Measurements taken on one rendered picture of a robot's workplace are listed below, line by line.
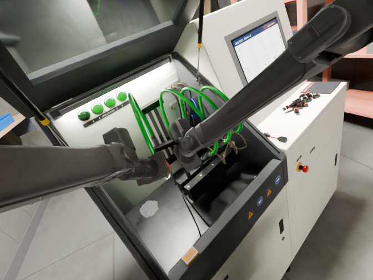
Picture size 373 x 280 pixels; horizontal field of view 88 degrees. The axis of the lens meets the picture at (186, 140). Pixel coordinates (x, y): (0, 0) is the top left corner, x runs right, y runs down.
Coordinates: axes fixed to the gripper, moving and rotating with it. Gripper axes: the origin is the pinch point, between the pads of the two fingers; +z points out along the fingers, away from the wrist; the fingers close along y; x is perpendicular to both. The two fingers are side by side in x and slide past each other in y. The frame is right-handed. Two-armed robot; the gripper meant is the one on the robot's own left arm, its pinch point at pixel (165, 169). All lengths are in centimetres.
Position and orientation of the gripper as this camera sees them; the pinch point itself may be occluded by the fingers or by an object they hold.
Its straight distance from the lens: 62.9
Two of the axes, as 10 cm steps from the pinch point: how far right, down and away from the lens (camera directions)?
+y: -8.6, 4.1, 2.9
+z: 3.8, 1.6, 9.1
